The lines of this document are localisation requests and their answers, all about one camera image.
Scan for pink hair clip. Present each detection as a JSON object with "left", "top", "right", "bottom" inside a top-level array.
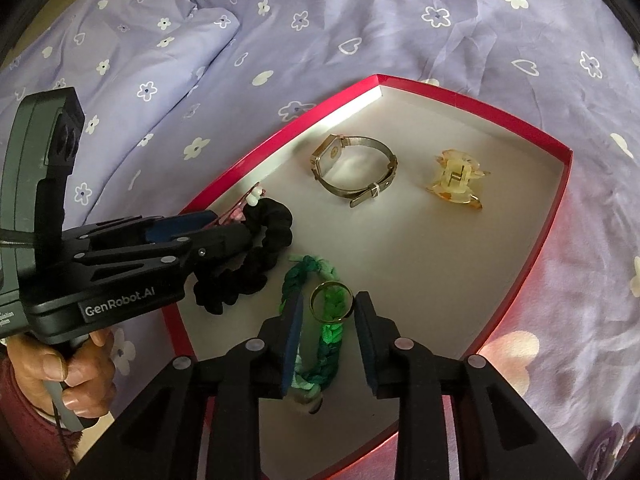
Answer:
[{"left": 213, "top": 182, "right": 265, "bottom": 226}]

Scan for black scrunchie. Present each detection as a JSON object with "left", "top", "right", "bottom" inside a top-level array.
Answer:
[{"left": 193, "top": 198, "right": 293, "bottom": 315}]

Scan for gold ring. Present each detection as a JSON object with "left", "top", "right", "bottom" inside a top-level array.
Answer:
[{"left": 307, "top": 279, "right": 356, "bottom": 325}]

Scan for green braided bracelet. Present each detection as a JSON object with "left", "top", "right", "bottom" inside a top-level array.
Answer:
[{"left": 278, "top": 252, "right": 356, "bottom": 416}]

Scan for metal band wristwatch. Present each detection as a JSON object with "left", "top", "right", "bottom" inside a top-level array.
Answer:
[{"left": 309, "top": 134, "right": 398, "bottom": 208}]

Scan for yellow hair claw clip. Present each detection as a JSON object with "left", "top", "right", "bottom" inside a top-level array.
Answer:
[{"left": 426, "top": 148, "right": 490, "bottom": 210}]

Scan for left hand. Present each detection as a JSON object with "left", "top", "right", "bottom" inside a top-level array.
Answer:
[{"left": 6, "top": 328, "right": 116, "bottom": 418}]

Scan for purple flower scrunchie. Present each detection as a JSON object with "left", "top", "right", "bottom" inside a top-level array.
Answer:
[{"left": 582, "top": 422, "right": 639, "bottom": 480}]

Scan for maroon left sleeve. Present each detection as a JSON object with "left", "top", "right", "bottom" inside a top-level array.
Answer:
[{"left": 1, "top": 356, "right": 81, "bottom": 479}]

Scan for lavender floral duvet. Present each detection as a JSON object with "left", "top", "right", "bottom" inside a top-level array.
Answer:
[{"left": 1, "top": 0, "right": 639, "bottom": 456}]

